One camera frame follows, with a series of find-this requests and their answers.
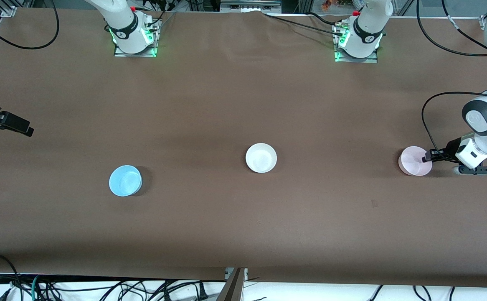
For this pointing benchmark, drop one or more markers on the white bowl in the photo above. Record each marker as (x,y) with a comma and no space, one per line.
(261,158)

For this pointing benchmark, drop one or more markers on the black power plug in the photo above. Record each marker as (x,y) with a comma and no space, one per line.
(202,292)

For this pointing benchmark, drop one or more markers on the small aluminium bracket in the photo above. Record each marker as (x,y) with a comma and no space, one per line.
(228,274)

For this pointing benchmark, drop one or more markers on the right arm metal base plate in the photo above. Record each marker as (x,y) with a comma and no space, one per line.
(143,54)

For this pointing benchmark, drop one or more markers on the pink bowl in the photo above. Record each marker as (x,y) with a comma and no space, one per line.
(412,162)

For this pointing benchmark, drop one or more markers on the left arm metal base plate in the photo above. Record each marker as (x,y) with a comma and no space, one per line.
(369,60)

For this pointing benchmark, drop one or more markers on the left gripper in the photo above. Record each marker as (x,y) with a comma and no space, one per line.
(449,151)

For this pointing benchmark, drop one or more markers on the blue bowl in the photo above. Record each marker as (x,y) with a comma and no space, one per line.
(125,181)

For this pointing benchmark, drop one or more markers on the aluminium corner bracket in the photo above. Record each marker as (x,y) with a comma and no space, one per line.
(482,21)
(8,11)

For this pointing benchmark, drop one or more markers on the slanted aluminium profile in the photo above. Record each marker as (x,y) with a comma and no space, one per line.
(233,288)

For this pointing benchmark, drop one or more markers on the orange object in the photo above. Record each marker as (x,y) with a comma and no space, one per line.
(326,5)

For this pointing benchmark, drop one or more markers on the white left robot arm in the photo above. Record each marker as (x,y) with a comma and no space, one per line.
(369,25)

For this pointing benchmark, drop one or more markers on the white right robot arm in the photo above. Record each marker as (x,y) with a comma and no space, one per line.
(122,21)

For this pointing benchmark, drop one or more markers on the brown table cover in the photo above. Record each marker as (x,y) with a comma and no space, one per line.
(227,104)

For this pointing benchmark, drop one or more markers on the grey metal device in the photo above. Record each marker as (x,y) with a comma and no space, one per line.
(249,5)

